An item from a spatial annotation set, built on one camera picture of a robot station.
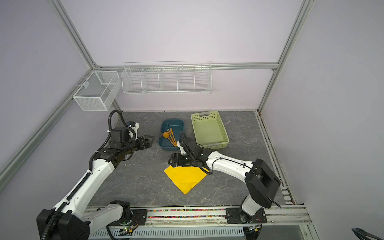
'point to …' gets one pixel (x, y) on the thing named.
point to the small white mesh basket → (97, 92)
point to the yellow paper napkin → (186, 178)
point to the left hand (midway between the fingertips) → (148, 140)
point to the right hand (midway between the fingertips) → (173, 163)
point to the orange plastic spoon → (166, 134)
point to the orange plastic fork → (169, 132)
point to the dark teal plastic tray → (177, 126)
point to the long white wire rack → (167, 77)
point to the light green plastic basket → (209, 130)
